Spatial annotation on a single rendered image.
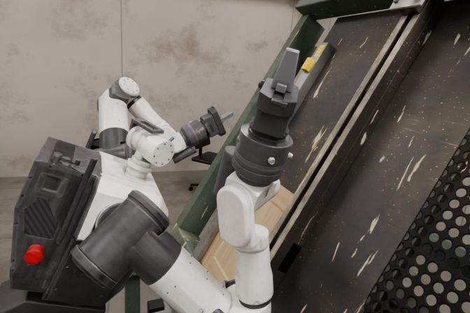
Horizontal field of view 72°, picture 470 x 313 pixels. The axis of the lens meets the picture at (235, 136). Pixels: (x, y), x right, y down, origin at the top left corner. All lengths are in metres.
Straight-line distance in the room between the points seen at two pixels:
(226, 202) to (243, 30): 4.41
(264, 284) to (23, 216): 0.48
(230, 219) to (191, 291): 0.16
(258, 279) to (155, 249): 0.19
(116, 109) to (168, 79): 3.58
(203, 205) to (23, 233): 0.86
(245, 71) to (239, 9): 0.86
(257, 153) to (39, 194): 0.44
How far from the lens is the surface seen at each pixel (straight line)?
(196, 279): 0.64
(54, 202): 0.75
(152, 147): 0.76
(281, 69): 0.49
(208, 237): 1.27
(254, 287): 0.65
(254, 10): 4.96
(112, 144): 1.03
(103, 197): 0.71
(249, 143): 0.50
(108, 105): 1.12
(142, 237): 0.60
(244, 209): 0.53
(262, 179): 0.52
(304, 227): 0.93
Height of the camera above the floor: 1.62
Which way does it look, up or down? 13 degrees down
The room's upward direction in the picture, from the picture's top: 4 degrees clockwise
